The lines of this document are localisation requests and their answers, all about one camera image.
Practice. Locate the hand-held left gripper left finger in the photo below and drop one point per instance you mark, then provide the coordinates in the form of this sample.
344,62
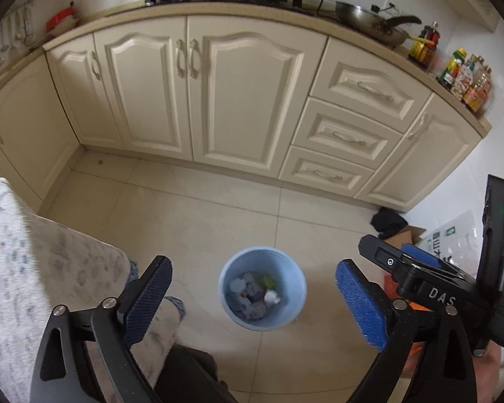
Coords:
145,302

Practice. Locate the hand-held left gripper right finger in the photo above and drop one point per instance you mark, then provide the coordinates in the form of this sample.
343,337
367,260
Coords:
361,306

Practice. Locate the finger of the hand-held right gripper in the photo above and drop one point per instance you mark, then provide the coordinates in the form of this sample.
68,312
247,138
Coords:
382,256
422,254

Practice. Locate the light blue plastic bin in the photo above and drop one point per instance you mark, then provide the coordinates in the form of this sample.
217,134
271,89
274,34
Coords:
273,260

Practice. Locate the heap of wrappers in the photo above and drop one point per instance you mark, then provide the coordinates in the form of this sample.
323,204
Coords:
252,298

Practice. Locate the person's right forearm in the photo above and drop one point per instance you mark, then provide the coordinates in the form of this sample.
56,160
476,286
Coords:
493,369

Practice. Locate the brown cardboard piece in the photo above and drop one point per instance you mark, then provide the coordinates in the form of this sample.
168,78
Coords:
411,235

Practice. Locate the black cloth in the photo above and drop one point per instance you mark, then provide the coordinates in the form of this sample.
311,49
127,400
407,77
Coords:
388,223

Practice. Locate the white green print bag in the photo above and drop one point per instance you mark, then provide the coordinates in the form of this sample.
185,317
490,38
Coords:
458,235

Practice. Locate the person's dark trouser leg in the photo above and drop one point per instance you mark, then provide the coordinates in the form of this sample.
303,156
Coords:
193,378

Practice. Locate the cream cabinet drawer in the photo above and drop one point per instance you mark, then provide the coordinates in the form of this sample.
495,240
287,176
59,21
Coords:
346,132
327,172
369,84

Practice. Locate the blue patterned white tablecloth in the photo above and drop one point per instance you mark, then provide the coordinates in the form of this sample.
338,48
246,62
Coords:
33,260

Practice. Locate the amber cooking oil bottle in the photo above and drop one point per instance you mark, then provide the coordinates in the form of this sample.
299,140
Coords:
479,90

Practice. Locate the white label seasoning bottle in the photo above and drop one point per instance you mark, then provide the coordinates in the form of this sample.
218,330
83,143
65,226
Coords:
464,79

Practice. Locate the green label seasoning bottle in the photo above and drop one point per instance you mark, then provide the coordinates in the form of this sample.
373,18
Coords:
452,69

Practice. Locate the cream lower kitchen cabinets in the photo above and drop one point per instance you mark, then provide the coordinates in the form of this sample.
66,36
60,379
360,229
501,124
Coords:
151,92

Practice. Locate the dark soy sauce bottle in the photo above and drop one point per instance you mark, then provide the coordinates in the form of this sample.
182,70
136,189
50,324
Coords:
428,44

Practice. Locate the steel wok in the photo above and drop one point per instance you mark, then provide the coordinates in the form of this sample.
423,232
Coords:
369,23

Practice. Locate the row of hanging kitchen utensils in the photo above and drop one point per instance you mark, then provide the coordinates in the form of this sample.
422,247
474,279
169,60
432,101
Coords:
24,29

